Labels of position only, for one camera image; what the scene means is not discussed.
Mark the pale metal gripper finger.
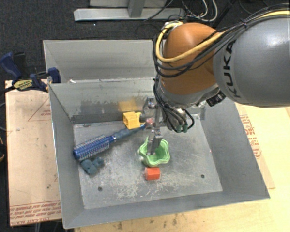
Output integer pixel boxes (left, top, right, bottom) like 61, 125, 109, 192
146, 136, 155, 155
153, 134, 164, 152

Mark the green wavy bowl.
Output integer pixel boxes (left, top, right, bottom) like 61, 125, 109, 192
137, 135, 171, 169

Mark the yellow toy block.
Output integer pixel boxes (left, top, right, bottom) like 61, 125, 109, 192
122, 110, 146, 131

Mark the red-orange small block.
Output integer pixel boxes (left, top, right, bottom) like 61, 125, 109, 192
143, 166, 161, 181

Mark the grey metal bin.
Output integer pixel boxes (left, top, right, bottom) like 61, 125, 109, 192
43, 29, 272, 230

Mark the blue round hairbrush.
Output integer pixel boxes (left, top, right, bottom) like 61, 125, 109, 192
71, 124, 148, 162

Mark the grey-blue foam piece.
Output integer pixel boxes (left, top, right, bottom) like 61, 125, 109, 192
80, 156, 106, 177

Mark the brown cardboard board, red print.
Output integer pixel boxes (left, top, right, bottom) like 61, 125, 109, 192
2, 66, 277, 227

